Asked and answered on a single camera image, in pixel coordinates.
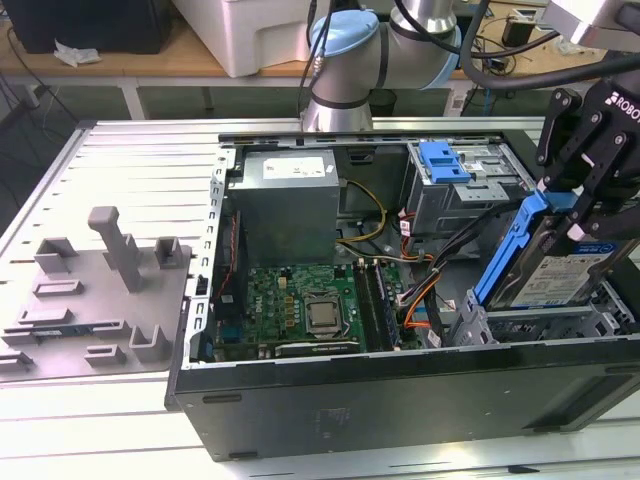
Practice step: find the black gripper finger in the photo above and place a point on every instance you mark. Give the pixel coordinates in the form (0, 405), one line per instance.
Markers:
(552, 130)
(607, 175)

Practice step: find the hard disk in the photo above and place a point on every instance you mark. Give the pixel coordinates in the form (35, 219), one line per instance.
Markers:
(555, 280)

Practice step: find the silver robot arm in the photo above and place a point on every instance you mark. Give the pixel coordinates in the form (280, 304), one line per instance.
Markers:
(380, 55)

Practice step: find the metal disk bay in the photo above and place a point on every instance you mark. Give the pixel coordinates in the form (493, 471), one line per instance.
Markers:
(540, 314)

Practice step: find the small black cube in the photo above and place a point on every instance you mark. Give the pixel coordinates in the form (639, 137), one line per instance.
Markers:
(517, 31)

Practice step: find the blue plastic latch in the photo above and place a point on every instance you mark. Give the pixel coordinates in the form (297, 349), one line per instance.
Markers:
(442, 167)

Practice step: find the metal drive cage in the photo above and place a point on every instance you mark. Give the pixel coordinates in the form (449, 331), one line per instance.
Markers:
(450, 210)

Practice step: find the black waste bin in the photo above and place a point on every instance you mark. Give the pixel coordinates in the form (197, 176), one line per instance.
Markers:
(384, 104)

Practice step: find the black RAM stick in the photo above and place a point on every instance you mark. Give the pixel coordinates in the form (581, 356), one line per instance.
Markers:
(371, 310)
(390, 310)

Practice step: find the grey power supply unit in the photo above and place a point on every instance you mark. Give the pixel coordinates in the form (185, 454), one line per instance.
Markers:
(285, 220)

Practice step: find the silver CPU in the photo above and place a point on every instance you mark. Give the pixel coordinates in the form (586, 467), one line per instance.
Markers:
(323, 316)

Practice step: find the CPU socket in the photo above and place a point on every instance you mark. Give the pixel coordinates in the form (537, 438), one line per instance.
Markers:
(305, 316)

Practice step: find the black PC case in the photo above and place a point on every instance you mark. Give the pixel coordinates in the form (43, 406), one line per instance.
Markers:
(400, 405)

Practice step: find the black graphics card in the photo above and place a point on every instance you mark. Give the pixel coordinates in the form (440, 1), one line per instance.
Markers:
(315, 349)

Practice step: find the green motherboard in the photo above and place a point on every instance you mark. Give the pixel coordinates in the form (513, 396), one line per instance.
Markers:
(272, 292)

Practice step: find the large white box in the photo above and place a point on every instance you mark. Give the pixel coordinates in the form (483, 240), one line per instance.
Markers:
(240, 35)

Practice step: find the black case fan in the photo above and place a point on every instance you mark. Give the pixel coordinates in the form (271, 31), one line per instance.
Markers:
(227, 280)

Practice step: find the wooden desk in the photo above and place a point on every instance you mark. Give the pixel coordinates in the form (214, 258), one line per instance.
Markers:
(150, 62)

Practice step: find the black monitor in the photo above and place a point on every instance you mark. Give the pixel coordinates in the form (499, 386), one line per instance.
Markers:
(90, 25)

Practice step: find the crumpled white paper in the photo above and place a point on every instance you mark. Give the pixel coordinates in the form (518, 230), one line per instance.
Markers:
(77, 54)

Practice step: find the grey parts rack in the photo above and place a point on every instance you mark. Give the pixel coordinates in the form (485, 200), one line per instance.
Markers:
(100, 310)

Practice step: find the small RAM stick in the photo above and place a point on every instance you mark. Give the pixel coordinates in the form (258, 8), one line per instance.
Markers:
(60, 331)

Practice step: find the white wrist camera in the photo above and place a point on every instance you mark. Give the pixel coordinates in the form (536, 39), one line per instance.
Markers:
(590, 20)

